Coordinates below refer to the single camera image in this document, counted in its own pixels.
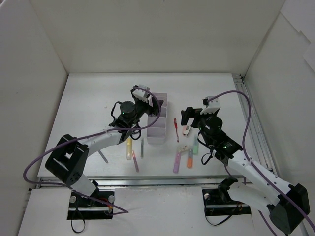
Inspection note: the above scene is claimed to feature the red pen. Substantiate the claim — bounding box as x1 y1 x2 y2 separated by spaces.
173 118 179 143

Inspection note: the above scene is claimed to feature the dark green pen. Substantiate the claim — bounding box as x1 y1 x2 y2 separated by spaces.
140 138 144 159

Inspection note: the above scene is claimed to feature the pink pen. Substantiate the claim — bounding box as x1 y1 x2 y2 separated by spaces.
132 150 139 173

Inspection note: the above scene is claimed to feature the grey purple pen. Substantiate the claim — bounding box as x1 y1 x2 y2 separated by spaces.
98 151 109 164

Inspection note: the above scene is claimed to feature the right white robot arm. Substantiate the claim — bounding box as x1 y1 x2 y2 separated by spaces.
181 107 310 235

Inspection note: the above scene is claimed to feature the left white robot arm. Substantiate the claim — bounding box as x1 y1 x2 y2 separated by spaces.
45 97 163 207

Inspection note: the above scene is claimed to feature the white compartment organizer box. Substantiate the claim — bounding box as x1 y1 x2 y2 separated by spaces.
147 93 168 145

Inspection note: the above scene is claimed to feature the green highlighter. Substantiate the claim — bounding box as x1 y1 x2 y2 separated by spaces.
192 134 199 155

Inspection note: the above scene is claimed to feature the small white eraser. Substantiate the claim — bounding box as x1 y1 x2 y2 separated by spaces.
177 145 190 153

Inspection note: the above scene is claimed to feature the yellow highlighter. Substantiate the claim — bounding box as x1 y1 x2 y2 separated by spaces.
126 138 132 160

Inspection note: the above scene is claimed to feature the orange highlighter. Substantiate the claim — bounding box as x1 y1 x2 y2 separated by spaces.
187 147 193 169

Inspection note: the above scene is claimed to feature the purple highlighter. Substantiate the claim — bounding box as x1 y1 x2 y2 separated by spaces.
173 151 181 174

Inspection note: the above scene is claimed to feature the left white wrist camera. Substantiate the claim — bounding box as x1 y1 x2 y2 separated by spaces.
131 85 150 103

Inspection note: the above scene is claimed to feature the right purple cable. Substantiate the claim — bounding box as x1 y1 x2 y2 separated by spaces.
206 90 315 236

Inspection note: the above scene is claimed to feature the purple cable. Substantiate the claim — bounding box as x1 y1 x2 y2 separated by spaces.
206 90 315 236
22 85 166 217

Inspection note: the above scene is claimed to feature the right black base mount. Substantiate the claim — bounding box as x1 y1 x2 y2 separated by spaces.
202 188 252 216

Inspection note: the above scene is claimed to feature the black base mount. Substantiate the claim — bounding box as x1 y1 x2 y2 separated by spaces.
202 188 252 216
67 192 114 220

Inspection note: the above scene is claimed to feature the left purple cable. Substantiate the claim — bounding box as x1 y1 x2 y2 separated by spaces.
22 85 166 217

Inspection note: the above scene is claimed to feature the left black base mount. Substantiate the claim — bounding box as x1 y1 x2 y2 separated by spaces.
67 192 114 220

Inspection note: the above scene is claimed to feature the front aluminium rail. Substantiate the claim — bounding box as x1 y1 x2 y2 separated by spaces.
36 175 279 188

